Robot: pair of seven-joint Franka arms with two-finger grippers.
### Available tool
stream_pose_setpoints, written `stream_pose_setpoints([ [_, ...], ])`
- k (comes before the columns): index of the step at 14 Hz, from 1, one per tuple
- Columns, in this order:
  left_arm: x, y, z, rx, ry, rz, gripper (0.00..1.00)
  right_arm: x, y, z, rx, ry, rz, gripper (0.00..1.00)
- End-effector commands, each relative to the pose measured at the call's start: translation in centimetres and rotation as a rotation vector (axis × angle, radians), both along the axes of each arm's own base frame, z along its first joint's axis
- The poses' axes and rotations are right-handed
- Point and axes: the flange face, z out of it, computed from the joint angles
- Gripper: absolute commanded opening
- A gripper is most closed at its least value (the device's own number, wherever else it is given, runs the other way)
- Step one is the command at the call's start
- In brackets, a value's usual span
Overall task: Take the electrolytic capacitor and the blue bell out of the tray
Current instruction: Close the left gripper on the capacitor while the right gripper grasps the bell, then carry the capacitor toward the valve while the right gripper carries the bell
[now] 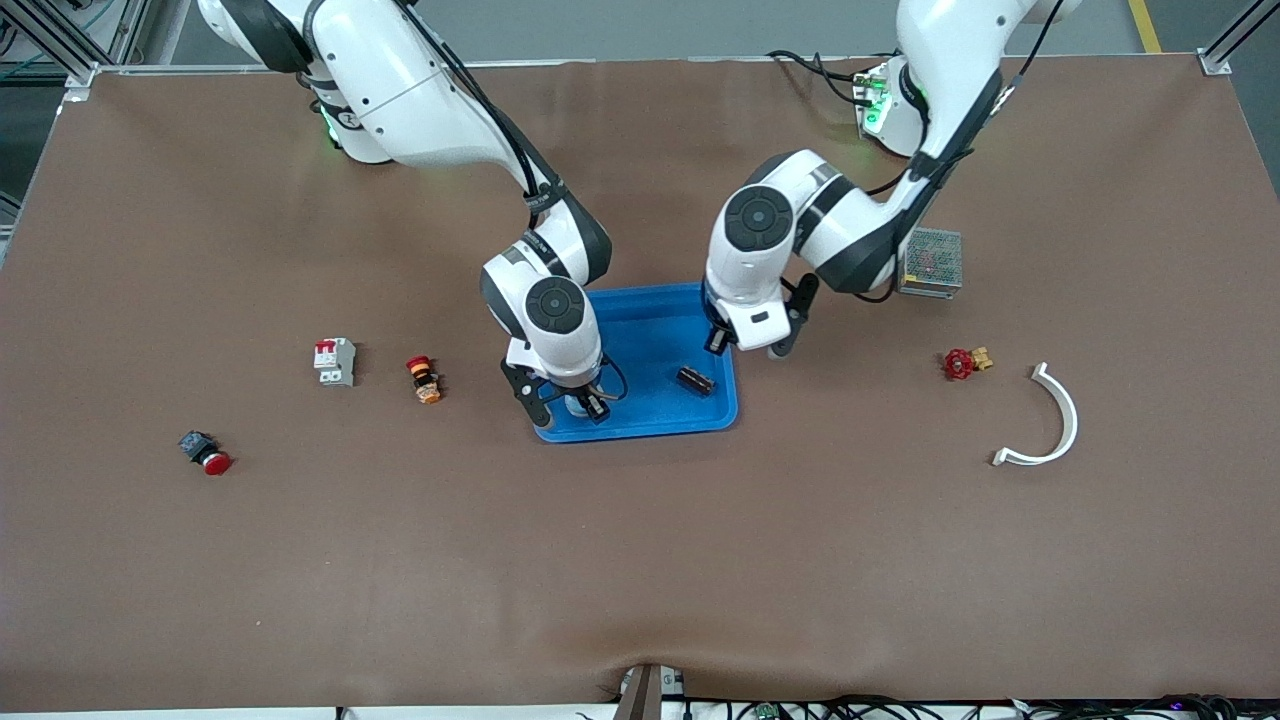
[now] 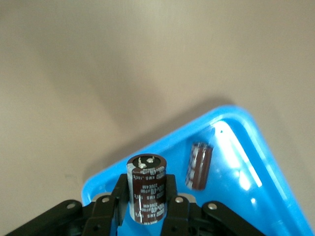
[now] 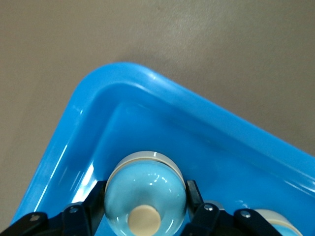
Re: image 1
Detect blue plastic tray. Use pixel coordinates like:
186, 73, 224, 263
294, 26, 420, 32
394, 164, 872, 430
530, 283, 739, 444

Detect orange red emergency stop button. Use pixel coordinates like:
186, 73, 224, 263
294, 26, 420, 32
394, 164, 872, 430
405, 355, 443, 405

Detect metal mesh power supply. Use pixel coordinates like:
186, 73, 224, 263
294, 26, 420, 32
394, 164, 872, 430
898, 228, 963, 299

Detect brown table cover mat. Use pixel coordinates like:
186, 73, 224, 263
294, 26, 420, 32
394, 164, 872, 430
0, 55, 1280, 713

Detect white red circuit breaker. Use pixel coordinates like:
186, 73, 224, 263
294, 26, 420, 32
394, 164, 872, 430
313, 338, 357, 388

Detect red mushroom push button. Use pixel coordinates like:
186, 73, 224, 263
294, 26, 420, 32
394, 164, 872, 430
178, 430, 233, 477

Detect brass valve red handle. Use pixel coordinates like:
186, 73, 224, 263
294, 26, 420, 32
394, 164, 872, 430
942, 346, 994, 382

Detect black base cables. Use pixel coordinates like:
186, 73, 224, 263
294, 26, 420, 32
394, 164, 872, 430
765, 48, 871, 109

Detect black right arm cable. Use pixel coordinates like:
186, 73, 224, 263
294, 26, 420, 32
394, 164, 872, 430
395, 0, 631, 401

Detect white curved plastic bracket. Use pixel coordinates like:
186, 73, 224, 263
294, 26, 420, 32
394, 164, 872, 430
991, 362, 1080, 468

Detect brown grey mount post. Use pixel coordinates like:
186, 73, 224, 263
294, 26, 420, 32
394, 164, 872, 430
612, 663, 687, 720

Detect aluminium frame post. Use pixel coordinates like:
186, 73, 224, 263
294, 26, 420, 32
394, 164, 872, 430
1200, 0, 1280, 76
0, 0, 101, 91

